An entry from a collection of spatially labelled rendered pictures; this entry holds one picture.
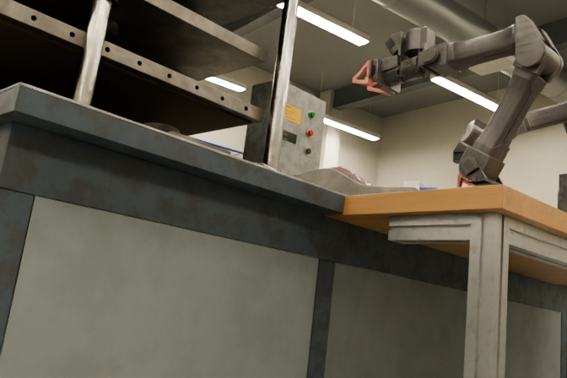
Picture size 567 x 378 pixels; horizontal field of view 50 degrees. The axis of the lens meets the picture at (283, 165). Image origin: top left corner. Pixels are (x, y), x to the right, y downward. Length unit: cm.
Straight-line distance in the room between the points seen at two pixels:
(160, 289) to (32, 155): 28
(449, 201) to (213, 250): 41
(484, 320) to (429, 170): 950
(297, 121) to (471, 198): 156
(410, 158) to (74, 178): 1008
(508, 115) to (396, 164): 967
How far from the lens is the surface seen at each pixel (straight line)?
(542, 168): 932
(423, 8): 640
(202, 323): 104
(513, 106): 139
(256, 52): 238
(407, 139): 1101
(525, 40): 141
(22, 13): 186
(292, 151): 248
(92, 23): 191
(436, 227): 111
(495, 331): 104
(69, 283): 90
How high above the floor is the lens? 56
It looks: 13 degrees up
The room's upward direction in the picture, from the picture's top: 7 degrees clockwise
